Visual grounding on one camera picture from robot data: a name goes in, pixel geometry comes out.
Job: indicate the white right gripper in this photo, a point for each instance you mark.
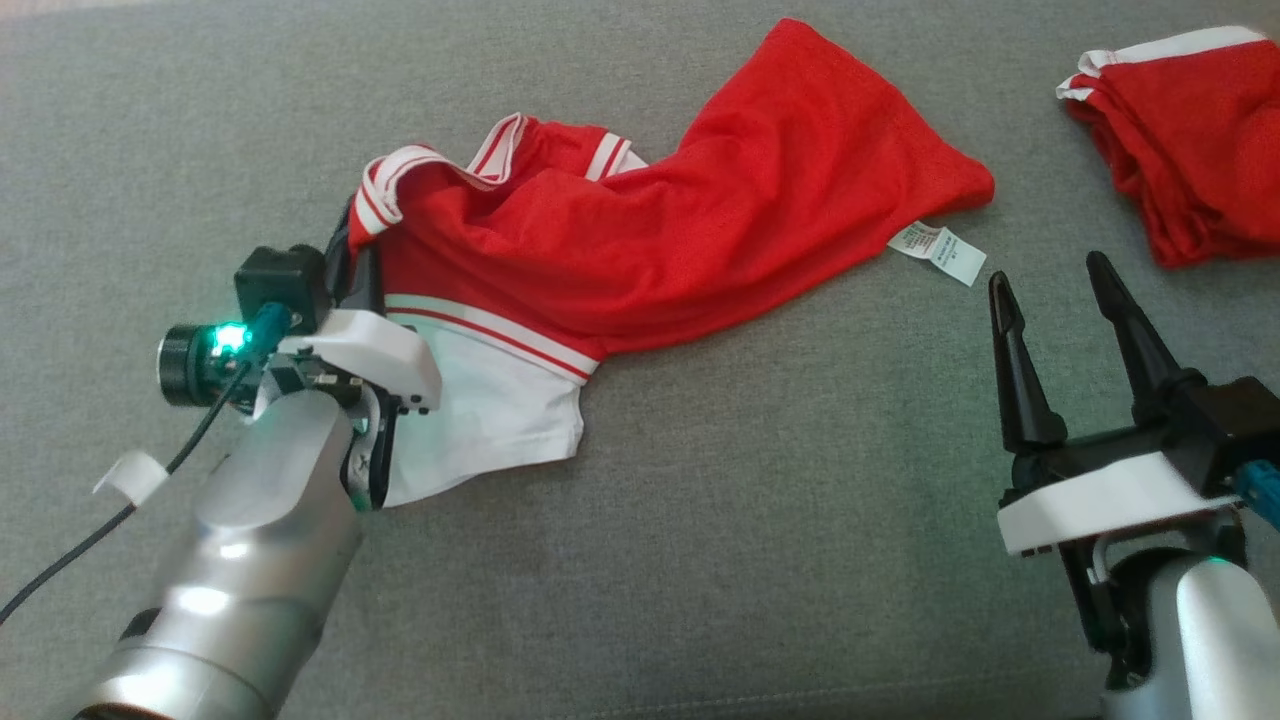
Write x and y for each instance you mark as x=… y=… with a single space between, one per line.
x=1100 y=500

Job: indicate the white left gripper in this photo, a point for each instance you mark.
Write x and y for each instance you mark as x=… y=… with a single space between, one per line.
x=370 y=350

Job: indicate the red shorts white waistband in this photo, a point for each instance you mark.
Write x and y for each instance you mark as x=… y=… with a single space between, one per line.
x=1190 y=140

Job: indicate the red basketball jersey white trim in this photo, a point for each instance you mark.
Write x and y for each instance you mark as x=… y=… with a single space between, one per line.
x=660 y=220

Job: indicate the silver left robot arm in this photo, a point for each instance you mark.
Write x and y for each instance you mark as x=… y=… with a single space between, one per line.
x=250 y=560

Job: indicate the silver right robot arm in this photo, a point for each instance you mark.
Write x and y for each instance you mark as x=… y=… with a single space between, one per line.
x=1190 y=640

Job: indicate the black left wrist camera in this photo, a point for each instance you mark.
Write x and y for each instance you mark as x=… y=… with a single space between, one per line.
x=270 y=300

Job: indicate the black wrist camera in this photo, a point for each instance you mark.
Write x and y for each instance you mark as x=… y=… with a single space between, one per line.
x=1225 y=425
x=270 y=300

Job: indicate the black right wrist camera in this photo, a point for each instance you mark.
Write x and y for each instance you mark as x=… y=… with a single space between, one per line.
x=1225 y=425

